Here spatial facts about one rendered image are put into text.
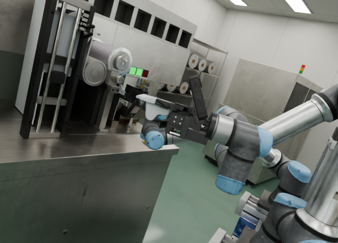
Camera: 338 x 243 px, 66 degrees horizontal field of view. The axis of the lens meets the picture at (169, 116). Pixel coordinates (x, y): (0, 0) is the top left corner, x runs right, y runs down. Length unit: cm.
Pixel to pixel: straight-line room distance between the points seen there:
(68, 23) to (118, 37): 68
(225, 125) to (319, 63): 492
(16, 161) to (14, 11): 76
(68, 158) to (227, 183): 59
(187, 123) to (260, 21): 555
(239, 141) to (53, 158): 64
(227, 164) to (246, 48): 545
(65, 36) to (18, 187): 56
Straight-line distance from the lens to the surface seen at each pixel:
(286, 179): 143
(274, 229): 97
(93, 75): 129
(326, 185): 80
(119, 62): 132
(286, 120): 84
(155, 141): 105
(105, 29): 166
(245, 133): 67
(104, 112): 133
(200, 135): 67
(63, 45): 108
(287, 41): 579
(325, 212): 81
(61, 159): 101
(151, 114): 65
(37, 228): 120
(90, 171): 115
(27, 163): 97
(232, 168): 70
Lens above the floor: 135
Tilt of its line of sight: 12 degrees down
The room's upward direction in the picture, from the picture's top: 18 degrees clockwise
